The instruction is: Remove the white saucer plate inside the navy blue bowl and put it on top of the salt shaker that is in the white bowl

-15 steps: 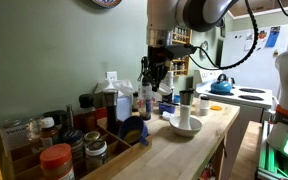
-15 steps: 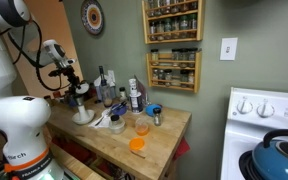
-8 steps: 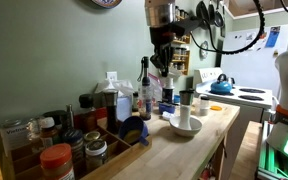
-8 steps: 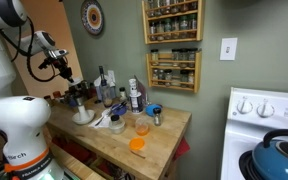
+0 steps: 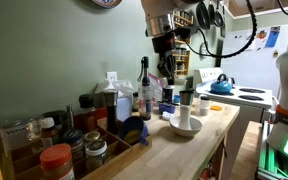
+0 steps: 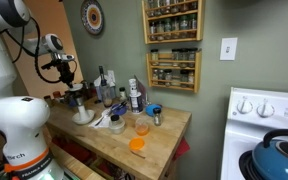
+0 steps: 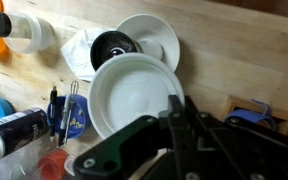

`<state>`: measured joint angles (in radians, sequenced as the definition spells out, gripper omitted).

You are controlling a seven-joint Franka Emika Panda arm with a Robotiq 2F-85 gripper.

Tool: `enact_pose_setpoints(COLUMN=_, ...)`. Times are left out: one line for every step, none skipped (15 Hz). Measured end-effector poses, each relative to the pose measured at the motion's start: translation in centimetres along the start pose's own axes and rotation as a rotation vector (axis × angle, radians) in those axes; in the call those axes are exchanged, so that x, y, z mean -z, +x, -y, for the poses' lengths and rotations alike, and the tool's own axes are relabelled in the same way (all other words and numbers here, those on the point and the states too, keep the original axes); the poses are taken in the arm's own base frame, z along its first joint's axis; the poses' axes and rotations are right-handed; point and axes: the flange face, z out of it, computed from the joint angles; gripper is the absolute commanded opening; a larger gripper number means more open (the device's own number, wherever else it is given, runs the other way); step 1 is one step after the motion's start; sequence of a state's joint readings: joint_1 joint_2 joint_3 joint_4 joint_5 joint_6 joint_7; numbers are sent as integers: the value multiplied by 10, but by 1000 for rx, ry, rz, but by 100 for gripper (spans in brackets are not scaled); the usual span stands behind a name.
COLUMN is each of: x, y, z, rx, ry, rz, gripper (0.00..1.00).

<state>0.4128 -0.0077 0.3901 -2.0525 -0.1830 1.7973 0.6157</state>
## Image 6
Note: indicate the red hanging cloth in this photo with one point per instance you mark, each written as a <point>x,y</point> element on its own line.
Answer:
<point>181,150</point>

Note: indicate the navy-labelled peanut jar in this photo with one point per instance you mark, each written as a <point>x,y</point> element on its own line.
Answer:
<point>136,103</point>

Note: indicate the small black-capped jar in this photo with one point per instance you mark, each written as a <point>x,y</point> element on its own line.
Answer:
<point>122,95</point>

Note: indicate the white saucer plate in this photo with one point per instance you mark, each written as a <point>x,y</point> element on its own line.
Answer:
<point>76,87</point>

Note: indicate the black-capped glass spice shaker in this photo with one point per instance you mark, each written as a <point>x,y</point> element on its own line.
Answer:
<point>157,118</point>

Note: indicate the white steel-topped pepper grinder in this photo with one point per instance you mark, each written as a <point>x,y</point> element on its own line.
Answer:
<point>80,108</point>

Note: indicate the blue kettle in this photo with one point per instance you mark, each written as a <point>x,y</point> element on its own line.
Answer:
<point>270,163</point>

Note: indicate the white cylindrical canister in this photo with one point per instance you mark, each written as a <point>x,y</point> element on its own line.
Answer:
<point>133,87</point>

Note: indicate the light blue round object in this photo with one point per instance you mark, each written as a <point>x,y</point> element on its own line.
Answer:
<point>151,110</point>

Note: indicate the decorative wall plate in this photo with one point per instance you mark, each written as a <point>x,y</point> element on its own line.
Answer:
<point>92,16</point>

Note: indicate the white light switch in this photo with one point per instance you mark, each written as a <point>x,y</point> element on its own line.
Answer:
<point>228,49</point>

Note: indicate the orange plastic lid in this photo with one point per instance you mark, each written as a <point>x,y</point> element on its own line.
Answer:
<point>136,144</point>

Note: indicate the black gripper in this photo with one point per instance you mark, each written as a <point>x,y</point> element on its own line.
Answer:
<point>65,70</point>

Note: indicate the glass oil bottle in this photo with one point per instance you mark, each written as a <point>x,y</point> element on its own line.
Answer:
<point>106,96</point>

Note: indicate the white wall outlet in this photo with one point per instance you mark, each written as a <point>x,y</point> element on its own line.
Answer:
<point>111,76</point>

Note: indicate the dark bottle black cap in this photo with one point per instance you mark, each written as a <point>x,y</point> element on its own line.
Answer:
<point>84,90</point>

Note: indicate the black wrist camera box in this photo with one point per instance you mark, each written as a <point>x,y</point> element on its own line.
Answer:
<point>49,65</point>

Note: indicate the small blue utensil bowl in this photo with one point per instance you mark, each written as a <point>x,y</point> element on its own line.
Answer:
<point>119,111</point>

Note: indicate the wide glass jar black lid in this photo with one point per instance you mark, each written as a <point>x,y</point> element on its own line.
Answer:
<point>116,126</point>

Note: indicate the white cloth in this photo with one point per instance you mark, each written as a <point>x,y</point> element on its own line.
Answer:
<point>102,123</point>

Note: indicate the orange-lidded spice jar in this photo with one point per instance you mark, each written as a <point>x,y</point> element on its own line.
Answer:
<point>57,95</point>

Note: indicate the white stove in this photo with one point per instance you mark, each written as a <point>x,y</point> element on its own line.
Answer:
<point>250,143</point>

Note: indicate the clear plastic container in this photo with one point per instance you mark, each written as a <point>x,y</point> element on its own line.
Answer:
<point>142,129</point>

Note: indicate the small glass spice jar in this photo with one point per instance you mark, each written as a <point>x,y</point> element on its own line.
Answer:
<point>154,56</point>
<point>168,77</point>
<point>175,56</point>
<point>184,78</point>
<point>191,78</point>
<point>183,55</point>
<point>192,55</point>
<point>155,76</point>

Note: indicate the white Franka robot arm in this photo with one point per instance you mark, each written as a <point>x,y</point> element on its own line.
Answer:
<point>17,116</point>

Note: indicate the white ceramic bowl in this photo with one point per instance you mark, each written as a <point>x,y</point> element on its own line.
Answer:
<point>84,118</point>

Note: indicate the wooden wall spice rack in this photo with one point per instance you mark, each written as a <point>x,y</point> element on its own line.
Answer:
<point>197,73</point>
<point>200,20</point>

